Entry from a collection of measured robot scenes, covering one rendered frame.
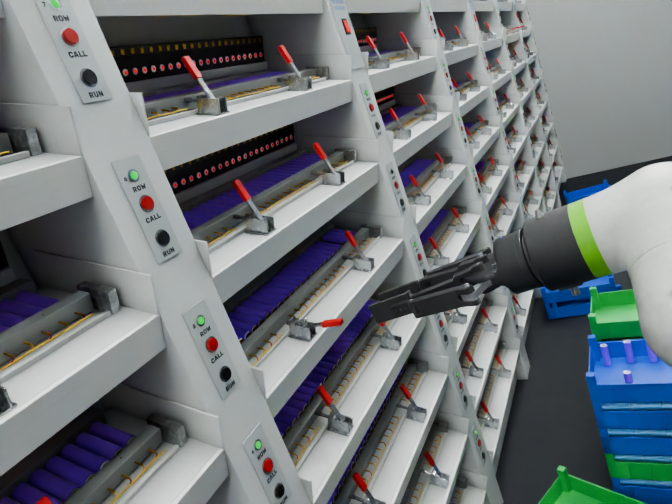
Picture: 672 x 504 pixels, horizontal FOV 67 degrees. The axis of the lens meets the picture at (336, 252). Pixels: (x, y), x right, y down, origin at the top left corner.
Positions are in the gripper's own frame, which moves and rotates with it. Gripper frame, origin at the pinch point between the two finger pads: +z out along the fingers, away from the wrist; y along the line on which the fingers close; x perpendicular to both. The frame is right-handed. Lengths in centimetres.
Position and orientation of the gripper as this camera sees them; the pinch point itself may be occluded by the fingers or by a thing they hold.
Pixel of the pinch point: (396, 302)
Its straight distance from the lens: 74.8
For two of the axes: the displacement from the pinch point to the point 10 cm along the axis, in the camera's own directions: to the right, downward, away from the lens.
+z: -7.7, 3.3, 5.5
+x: -4.8, -8.6, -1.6
